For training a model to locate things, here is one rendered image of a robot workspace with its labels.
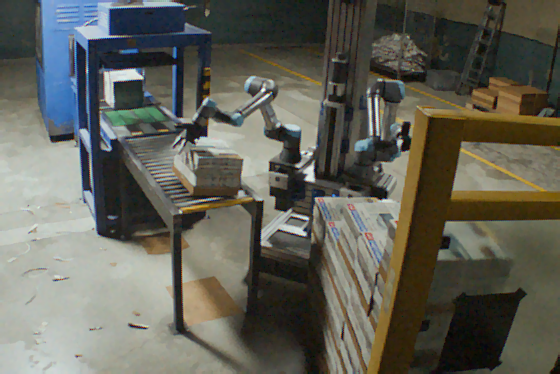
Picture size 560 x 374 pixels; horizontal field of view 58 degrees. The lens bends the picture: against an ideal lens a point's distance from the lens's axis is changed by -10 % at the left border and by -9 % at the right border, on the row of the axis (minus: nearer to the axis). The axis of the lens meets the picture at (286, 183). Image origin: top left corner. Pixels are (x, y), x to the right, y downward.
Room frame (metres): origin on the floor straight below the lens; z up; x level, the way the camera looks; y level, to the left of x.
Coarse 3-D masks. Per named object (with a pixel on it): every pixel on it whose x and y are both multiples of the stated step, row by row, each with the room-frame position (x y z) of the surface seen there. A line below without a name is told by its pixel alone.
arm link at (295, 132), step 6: (288, 126) 3.48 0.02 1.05; (294, 126) 3.50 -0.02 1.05; (282, 132) 3.47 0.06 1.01; (288, 132) 3.44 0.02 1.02; (294, 132) 3.43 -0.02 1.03; (300, 132) 3.46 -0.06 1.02; (282, 138) 3.46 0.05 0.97; (288, 138) 3.43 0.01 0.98; (294, 138) 3.43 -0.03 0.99; (300, 138) 3.46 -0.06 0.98; (288, 144) 3.43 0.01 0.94; (294, 144) 3.43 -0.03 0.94; (300, 144) 3.47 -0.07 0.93
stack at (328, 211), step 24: (336, 216) 2.66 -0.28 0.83; (312, 240) 2.84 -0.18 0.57; (336, 240) 2.39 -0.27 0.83; (312, 264) 2.78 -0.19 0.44; (336, 264) 2.32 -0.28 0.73; (312, 288) 2.74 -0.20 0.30; (312, 312) 2.66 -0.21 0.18; (336, 312) 2.16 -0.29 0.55; (360, 312) 1.87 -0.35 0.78; (312, 336) 2.62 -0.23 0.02; (336, 336) 2.12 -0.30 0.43; (360, 336) 1.80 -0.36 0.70; (336, 360) 2.06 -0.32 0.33
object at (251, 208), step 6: (180, 132) 3.94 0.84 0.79; (246, 186) 3.02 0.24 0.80; (246, 192) 2.94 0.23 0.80; (252, 192) 2.94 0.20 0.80; (252, 198) 2.87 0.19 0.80; (258, 198) 2.87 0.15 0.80; (246, 204) 2.93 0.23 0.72; (252, 204) 2.87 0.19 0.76; (258, 204) 2.84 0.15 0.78; (246, 210) 2.93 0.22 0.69; (252, 210) 2.86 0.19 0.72; (258, 210) 2.84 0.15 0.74; (252, 216) 2.87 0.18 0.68; (258, 216) 2.84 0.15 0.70
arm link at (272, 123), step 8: (248, 80) 3.35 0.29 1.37; (256, 80) 3.33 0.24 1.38; (264, 80) 3.31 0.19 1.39; (248, 88) 3.33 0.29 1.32; (256, 88) 3.29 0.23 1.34; (264, 112) 3.42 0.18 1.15; (272, 112) 3.44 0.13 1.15; (264, 120) 3.47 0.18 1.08; (272, 120) 3.46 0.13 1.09; (264, 128) 3.55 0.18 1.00; (272, 128) 3.48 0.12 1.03; (272, 136) 3.51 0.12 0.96
